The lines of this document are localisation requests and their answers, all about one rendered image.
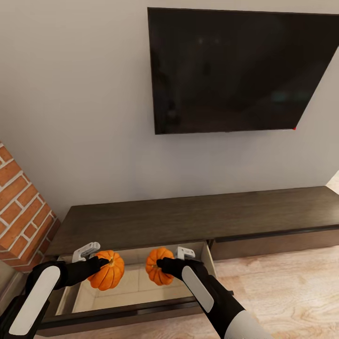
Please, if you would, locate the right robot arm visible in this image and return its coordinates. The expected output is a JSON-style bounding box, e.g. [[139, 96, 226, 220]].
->
[[157, 247, 274, 339]]

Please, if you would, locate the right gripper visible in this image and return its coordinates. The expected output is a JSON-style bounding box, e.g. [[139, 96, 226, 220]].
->
[[157, 257, 182, 279]]

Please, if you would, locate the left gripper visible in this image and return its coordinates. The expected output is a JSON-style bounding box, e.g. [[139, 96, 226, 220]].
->
[[69, 256, 109, 286]]

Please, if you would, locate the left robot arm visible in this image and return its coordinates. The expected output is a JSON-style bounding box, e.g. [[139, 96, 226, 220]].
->
[[0, 242, 109, 339]]

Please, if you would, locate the pumpkin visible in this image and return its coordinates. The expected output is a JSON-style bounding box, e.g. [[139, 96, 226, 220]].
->
[[145, 247, 174, 286], [87, 250, 125, 291]]

